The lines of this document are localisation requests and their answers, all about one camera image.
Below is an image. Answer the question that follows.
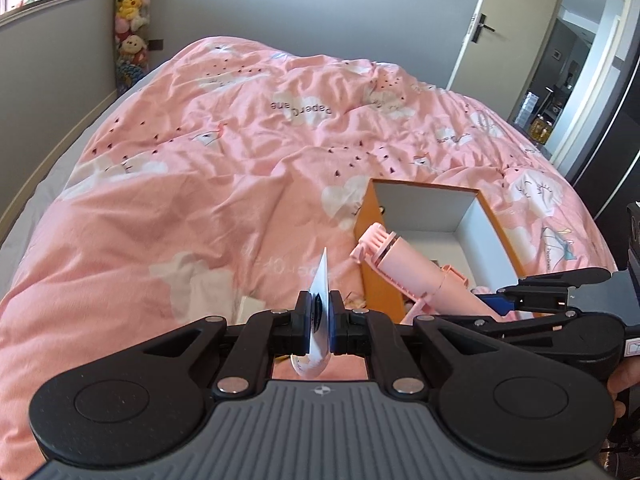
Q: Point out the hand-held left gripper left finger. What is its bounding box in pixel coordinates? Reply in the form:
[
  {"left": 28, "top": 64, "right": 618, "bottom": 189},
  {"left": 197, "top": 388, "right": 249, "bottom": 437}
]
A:
[{"left": 132, "top": 290, "right": 313, "bottom": 396}]

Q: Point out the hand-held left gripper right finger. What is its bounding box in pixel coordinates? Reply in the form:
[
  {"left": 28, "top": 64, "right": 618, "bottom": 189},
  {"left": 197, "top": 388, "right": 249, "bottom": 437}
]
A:
[{"left": 330, "top": 290, "right": 506, "bottom": 396}]

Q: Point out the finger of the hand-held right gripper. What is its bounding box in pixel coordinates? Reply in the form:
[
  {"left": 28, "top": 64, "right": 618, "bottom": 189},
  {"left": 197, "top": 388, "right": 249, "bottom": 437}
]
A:
[
  {"left": 450, "top": 309, "right": 578, "bottom": 345},
  {"left": 472, "top": 267, "right": 613, "bottom": 318}
]

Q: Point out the white card packet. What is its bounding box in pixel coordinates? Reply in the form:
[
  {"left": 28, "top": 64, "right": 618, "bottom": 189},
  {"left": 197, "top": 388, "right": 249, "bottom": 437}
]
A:
[{"left": 290, "top": 247, "right": 333, "bottom": 380}]

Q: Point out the pink selfie stick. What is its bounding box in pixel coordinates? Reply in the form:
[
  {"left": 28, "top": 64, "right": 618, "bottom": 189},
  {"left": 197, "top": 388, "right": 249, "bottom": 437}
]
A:
[{"left": 349, "top": 222, "right": 506, "bottom": 326}]

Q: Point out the orange cardboard box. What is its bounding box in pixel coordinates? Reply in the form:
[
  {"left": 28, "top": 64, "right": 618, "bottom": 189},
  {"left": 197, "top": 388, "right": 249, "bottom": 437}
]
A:
[{"left": 352, "top": 177, "right": 531, "bottom": 326}]

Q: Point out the person's right hand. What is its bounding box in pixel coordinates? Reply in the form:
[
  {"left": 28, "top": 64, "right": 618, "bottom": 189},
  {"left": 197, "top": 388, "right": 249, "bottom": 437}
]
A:
[{"left": 605, "top": 357, "right": 640, "bottom": 421}]

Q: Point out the pack of yellow bottles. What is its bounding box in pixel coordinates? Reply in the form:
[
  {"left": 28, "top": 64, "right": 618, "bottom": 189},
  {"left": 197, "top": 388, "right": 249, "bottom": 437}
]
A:
[{"left": 527, "top": 115, "right": 553, "bottom": 146}]

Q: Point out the pink printed duvet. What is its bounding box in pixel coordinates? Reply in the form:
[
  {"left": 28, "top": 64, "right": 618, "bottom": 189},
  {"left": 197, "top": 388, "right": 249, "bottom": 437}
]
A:
[{"left": 0, "top": 36, "right": 618, "bottom": 461}]

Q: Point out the white door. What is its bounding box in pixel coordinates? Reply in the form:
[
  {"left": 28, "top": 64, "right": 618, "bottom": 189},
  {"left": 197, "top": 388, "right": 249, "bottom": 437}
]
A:
[{"left": 445, "top": 0, "right": 571, "bottom": 123}]

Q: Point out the grey bed sheet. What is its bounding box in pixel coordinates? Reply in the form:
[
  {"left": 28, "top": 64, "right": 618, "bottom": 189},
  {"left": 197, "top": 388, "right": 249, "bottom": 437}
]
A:
[{"left": 0, "top": 67, "right": 166, "bottom": 256}]

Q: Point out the clear tube of plush toys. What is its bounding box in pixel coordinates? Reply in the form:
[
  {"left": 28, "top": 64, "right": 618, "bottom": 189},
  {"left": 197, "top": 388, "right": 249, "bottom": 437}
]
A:
[{"left": 112, "top": 0, "right": 151, "bottom": 96}]

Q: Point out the dark door frame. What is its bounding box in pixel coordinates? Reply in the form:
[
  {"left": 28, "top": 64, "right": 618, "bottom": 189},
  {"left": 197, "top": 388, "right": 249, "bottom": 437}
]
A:
[{"left": 567, "top": 45, "right": 640, "bottom": 221}]

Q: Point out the black door handle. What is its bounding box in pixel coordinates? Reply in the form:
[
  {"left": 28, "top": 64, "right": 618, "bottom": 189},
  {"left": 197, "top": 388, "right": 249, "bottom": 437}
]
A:
[{"left": 470, "top": 11, "right": 497, "bottom": 43}]

